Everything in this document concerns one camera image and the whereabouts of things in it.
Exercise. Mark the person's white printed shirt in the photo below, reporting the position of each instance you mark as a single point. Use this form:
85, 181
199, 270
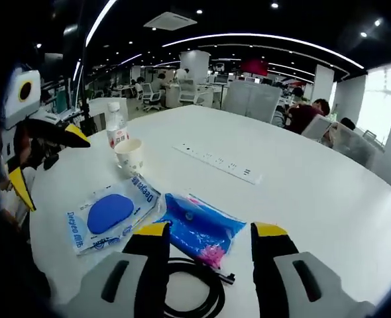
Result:
5, 202

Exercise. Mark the red wall screen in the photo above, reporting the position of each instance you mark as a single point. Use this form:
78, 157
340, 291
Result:
254, 67

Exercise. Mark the white paper cup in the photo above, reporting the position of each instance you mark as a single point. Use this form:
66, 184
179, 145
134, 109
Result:
131, 160

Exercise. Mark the white office chair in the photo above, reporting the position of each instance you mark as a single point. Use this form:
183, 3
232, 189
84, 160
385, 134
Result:
190, 91
152, 96

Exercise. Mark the clear plastic water bottle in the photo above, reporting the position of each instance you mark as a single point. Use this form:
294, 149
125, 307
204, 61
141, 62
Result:
117, 132

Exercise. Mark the white mesh chair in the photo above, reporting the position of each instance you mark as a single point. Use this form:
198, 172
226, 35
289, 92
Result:
316, 129

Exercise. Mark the ceiling air conditioner unit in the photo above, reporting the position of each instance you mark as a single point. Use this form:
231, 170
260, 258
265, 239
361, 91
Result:
170, 21

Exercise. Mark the white partition panel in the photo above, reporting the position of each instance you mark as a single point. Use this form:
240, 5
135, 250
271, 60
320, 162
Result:
252, 101

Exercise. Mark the clear packet with blue pad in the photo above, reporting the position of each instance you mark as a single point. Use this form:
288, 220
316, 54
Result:
106, 213

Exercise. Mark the white low cabinet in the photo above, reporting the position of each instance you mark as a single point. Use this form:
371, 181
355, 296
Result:
107, 112

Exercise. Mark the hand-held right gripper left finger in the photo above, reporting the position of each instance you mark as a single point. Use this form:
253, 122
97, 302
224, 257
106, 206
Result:
129, 285

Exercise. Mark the white power socket strip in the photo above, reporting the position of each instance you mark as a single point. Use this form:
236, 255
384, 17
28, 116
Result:
215, 162

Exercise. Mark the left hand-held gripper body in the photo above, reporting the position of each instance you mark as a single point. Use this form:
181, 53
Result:
20, 109

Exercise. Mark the blue tissue pack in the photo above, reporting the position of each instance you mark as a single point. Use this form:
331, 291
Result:
195, 228

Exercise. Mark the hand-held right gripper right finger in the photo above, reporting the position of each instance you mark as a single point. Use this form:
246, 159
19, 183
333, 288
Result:
281, 285

